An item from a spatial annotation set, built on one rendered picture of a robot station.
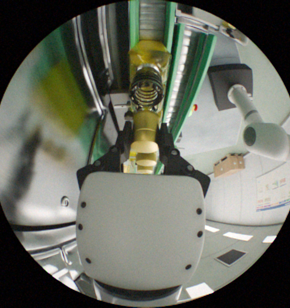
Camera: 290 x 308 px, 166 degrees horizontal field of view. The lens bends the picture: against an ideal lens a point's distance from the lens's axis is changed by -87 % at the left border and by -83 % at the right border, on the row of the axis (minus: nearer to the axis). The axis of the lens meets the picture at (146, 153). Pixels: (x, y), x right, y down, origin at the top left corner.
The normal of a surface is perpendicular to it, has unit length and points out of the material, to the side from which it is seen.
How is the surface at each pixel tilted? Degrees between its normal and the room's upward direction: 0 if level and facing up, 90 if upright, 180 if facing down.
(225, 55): 0
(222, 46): 0
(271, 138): 92
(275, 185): 90
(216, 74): 1
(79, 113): 90
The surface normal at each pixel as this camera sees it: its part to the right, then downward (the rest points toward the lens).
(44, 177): 1.00, 0.04
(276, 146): -0.99, 0.09
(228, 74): -0.06, 0.92
